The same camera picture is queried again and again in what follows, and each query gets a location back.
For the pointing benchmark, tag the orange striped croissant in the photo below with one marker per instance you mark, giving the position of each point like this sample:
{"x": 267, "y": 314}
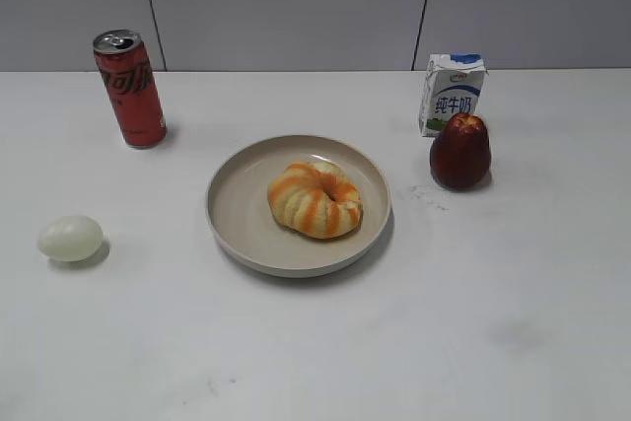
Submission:
{"x": 316, "y": 199}

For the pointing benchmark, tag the beige round plate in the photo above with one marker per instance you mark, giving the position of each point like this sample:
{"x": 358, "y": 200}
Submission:
{"x": 242, "y": 223}

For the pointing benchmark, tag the dark red wax apple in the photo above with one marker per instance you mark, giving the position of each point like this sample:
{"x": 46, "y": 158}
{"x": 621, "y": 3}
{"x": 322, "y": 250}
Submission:
{"x": 460, "y": 156}

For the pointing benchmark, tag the white blue milk carton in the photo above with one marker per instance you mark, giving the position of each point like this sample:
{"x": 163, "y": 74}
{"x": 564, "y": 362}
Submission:
{"x": 453, "y": 84}

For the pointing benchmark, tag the red cola can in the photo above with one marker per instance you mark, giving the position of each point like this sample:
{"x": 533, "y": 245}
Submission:
{"x": 122, "y": 59}

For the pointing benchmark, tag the white egg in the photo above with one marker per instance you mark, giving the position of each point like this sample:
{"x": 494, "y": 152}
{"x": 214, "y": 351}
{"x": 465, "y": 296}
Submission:
{"x": 71, "y": 238}

